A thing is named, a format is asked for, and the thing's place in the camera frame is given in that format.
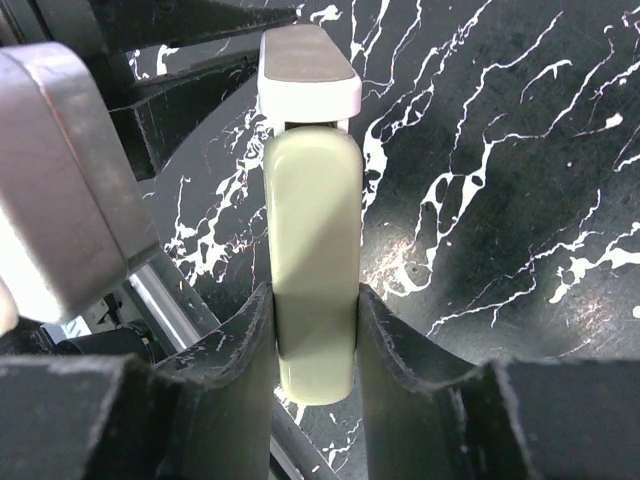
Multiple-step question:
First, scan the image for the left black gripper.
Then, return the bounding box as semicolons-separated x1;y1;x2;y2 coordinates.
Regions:
1;1;299;181

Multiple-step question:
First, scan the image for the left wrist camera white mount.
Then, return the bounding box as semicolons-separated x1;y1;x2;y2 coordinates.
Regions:
1;43;159;331

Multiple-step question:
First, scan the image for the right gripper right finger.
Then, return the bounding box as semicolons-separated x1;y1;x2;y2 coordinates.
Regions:
357;285;639;479

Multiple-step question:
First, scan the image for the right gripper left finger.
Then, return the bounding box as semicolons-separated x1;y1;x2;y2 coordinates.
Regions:
1;283;276;479

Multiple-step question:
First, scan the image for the beige white stapler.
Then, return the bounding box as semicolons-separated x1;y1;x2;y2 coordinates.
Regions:
257;24;364;406

